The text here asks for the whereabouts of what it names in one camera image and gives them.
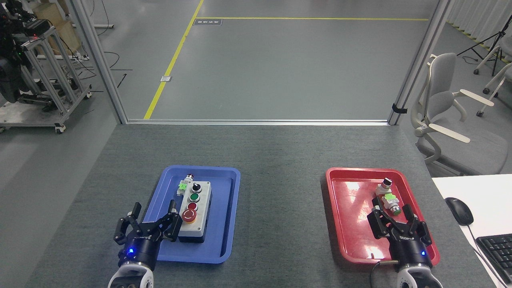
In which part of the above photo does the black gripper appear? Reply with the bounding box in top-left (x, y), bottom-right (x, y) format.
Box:
top-left (114, 200), bottom-right (184, 272)
top-left (367, 196), bottom-right (433, 269)

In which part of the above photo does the grey four-button control box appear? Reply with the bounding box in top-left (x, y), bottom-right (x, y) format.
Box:
top-left (177, 180), bottom-right (212, 243)

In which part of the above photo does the red plastic tray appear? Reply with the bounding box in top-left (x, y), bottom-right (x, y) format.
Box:
top-left (325, 167), bottom-right (440, 265)

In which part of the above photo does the black computer mouse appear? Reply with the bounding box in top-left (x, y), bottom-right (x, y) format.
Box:
top-left (445, 197), bottom-right (474, 226)

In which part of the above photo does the blue plastic tray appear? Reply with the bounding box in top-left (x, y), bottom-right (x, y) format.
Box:
top-left (142, 165), bottom-right (241, 264)

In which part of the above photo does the white desk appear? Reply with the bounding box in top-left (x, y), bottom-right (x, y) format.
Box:
top-left (431, 174), bottom-right (512, 288)

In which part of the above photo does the black keyboard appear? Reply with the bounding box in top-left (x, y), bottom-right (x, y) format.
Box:
top-left (475, 234), bottom-right (512, 284)

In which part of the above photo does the grey office chair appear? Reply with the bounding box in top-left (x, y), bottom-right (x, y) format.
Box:
top-left (411, 53), bottom-right (512, 176)

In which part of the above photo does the white-framed office chair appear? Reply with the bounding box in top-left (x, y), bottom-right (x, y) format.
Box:
top-left (473, 44), bottom-right (512, 117)

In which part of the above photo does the black machine on cart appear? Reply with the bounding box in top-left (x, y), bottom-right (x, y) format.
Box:
top-left (0, 0), bottom-right (52, 105)

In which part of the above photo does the wooden crate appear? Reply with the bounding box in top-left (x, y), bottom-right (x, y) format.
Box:
top-left (32, 2), bottom-right (82, 56)

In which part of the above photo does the black tripod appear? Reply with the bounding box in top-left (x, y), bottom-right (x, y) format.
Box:
top-left (457, 15), bottom-right (512, 76)

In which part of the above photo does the white curtain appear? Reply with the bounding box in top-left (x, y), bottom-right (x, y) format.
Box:
top-left (446, 0), bottom-right (512, 52)

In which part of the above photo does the green-headed push button switch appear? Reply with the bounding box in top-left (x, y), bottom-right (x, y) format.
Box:
top-left (381, 194), bottom-right (402, 216)

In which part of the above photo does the black knob selector switch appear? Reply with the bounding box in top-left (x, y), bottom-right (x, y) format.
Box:
top-left (375, 178), bottom-right (393, 196)

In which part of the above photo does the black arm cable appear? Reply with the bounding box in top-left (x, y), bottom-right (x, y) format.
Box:
top-left (370, 260), bottom-right (400, 288)

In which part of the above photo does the red-headed push button switch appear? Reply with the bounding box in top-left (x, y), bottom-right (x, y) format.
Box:
top-left (177, 174), bottom-right (195, 196)

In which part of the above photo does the black mouse cable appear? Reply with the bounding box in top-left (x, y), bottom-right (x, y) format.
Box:
top-left (466, 224), bottom-right (508, 288)

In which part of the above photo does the silver aluminium table rail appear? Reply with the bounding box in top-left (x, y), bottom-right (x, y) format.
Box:
top-left (126, 119), bottom-right (390, 126)

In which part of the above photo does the silver aluminium frame post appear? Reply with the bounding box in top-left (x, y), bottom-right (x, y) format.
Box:
top-left (69, 0), bottom-right (128, 124)
top-left (387, 0), bottom-right (454, 126)

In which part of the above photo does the black floor cable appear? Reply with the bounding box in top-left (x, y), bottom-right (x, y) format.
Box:
top-left (74, 50), bottom-right (134, 88)

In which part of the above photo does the aluminium frame cart on wheels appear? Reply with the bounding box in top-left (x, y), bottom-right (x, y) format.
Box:
top-left (0, 26), bottom-right (92, 134)

